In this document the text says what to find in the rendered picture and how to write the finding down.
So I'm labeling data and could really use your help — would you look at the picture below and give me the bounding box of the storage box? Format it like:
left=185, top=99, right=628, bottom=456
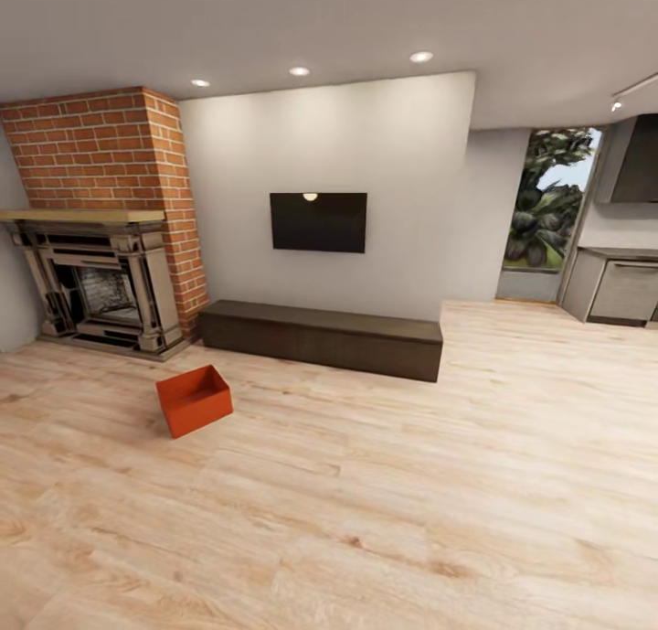
left=156, top=365, right=233, bottom=439

